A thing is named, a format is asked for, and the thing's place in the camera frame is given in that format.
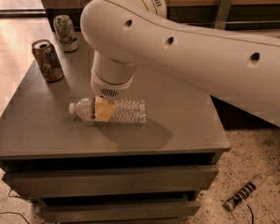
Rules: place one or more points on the lower grey drawer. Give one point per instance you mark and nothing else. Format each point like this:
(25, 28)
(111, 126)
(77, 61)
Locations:
(119, 212)

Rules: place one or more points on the metal rail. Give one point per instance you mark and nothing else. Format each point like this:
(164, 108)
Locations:
(237, 23)

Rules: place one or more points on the clear plastic water bottle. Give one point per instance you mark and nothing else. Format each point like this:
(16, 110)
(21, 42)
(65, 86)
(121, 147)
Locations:
(127, 111)

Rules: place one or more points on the right metal wall bracket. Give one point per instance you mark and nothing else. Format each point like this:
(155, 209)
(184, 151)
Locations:
(223, 10)

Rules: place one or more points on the white power strip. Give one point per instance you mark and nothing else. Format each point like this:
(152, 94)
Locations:
(244, 192)

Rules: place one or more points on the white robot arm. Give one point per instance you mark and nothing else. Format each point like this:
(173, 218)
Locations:
(240, 69)

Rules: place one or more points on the white green soda can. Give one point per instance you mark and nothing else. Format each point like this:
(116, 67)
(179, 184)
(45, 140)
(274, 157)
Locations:
(65, 32)

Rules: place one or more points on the upper grey drawer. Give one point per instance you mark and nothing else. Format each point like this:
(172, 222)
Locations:
(111, 181)

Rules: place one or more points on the grey drawer cabinet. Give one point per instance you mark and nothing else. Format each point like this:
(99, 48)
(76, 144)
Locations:
(38, 134)

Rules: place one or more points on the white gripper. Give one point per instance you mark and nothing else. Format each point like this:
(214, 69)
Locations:
(109, 89)

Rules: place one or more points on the grey drawer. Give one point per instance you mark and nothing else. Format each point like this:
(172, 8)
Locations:
(111, 181)
(119, 212)

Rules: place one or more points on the brown soda can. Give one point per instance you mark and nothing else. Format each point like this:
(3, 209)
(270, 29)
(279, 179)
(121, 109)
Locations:
(47, 60)

